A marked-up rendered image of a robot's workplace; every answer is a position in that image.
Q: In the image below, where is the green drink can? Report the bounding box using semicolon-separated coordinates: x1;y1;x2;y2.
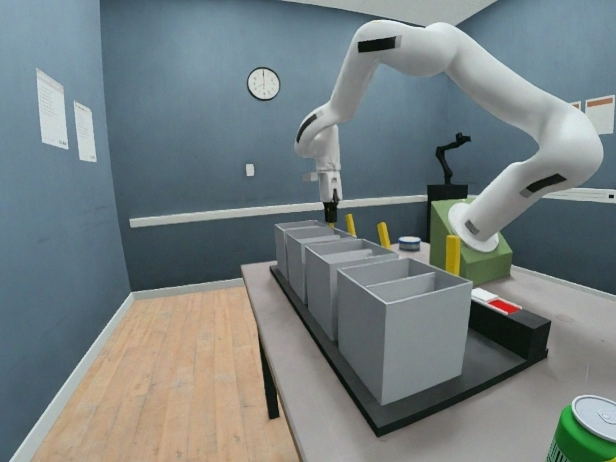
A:
545;395;616;462

